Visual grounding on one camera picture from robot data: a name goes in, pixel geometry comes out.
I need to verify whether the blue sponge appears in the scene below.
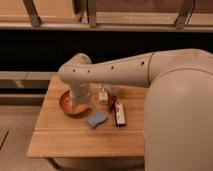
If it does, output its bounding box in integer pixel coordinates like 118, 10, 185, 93
86, 112, 108, 128

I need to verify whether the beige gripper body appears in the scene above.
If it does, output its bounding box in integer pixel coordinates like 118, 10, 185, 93
69, 83, 91, 110

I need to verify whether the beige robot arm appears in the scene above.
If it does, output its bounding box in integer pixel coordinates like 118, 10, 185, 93
58, 49, 213, 171

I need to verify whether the small white bottle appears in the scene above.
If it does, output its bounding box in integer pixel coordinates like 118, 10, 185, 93
99, 85, 108, 104

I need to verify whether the dark red small object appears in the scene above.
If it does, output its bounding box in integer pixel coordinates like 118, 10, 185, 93
108, 96, 116, 111

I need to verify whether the orange round bowl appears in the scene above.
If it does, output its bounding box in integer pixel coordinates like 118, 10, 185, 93
59, 90, 89, 117

